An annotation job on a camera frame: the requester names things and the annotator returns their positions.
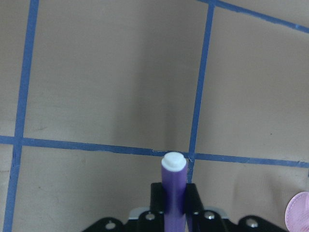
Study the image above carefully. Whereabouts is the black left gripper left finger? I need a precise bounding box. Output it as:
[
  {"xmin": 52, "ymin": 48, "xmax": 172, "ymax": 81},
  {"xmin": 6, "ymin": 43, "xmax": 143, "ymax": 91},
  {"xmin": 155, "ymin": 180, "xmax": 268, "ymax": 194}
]
[{"xmin": 84, "ymin": 183, "xmax": 165, "ymax": 232}]

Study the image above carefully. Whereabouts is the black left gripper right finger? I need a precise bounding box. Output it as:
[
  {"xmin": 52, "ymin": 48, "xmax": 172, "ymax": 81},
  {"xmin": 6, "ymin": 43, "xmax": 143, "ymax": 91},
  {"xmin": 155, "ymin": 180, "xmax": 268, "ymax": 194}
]
[{"xmin": 185, "ymin": 184, "xmax": 286, "ymax": 232}]

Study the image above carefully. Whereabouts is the purple marker pen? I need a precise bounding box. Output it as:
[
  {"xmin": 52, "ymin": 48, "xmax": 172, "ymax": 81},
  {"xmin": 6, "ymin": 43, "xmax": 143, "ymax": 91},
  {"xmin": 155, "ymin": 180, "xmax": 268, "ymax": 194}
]
[{"xmin": 161, "ymin": 152, "xmax": 187, "ymax": 232}]

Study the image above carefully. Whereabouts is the pink mesh cup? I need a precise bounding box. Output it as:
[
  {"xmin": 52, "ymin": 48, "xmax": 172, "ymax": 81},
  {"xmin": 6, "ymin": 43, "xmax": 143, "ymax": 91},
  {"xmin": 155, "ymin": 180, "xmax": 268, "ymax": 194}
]
[{"xmin": 285, "ymin": 191, "xmax": 309, "ymax": 232}]

